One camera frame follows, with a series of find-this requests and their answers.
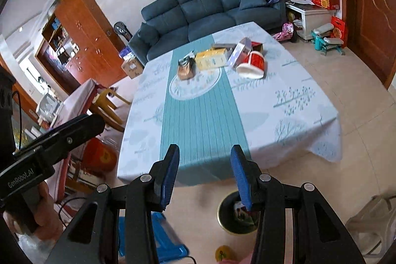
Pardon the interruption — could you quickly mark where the yellow snack package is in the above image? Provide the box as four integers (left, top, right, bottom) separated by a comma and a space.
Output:
195, 48, 229, 71

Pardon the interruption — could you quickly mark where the grey box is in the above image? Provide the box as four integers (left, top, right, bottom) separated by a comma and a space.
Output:
212, 43, 239, 51

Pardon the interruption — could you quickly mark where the leaf print tablecloth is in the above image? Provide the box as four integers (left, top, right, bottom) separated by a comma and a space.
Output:
117, 21, 342, 187

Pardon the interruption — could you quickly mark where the cardboard box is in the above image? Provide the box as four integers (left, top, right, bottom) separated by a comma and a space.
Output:
121, 56, 145, 79

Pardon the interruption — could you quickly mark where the red bucket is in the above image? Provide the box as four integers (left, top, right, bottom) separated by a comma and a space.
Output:
82, 137, 118, 178

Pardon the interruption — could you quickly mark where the teal grey stepper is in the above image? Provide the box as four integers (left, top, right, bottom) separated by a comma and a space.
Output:
311, 23, 345, 57

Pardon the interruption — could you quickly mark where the wooden cabinet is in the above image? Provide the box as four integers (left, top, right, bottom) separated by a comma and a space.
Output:
35, 0, 127, 94

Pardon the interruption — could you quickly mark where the white blue carton box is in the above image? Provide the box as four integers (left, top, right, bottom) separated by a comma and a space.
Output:
227, 38, 252, 68

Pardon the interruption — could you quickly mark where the blue plastic stool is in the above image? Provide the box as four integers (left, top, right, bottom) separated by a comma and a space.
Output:
118, 211, 189, 260

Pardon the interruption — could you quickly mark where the white plastic chair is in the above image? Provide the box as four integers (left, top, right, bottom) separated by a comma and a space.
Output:
345, 194, 396, 258

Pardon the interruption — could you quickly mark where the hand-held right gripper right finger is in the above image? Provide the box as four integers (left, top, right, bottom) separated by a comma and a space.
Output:
230, 144, 367, 264

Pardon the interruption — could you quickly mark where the red gift bag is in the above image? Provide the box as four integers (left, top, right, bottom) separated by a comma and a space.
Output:
330, 16, 348, 48

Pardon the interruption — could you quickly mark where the black yellow-rimmed trash bin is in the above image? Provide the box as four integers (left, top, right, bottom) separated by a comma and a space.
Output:
217, 191, 263, 235

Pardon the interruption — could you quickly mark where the black standing fan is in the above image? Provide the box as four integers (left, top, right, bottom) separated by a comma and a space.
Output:
113, 21, 130, 42

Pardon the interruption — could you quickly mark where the person's left hand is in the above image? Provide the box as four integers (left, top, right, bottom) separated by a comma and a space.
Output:
2, 182, 64, 241

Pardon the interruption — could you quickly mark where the white brown snack packet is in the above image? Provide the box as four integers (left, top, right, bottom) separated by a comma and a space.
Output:
177, 54, 197, 80

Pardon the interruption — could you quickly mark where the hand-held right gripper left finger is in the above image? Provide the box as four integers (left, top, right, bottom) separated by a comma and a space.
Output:
45, 144, 180, 264

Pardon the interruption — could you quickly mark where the white side table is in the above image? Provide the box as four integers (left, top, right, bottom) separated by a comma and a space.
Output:
286, 1, 335, 42

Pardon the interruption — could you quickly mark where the yellow plastic stool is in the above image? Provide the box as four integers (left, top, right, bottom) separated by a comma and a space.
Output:
91, 88, 132, 133

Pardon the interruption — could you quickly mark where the brown covered dining table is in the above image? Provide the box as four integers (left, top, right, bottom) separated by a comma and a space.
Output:
31, 78, 104, 203

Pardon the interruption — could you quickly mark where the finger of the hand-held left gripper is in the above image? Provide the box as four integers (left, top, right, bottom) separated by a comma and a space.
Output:
14, 114, 106, 164

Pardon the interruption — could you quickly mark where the wooden door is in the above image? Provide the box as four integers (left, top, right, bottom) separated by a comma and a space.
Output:
339, 0, 396, 88

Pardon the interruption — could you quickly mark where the yellow slipper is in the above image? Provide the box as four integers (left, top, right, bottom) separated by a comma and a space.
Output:
215, 245, 237, 263

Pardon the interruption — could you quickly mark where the red white paper cup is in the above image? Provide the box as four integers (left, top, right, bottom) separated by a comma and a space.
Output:
236, 50, 267, 79

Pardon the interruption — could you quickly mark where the white plastic basket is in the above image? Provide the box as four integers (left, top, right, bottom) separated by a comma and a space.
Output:
35, 94, 62, 122

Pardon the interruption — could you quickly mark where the dark blue sofa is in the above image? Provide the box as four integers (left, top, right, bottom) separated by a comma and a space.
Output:
127, 0, 288, 67

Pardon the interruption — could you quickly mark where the pink patterned bag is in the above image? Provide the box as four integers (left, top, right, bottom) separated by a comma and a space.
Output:
272, 22, 297, 42

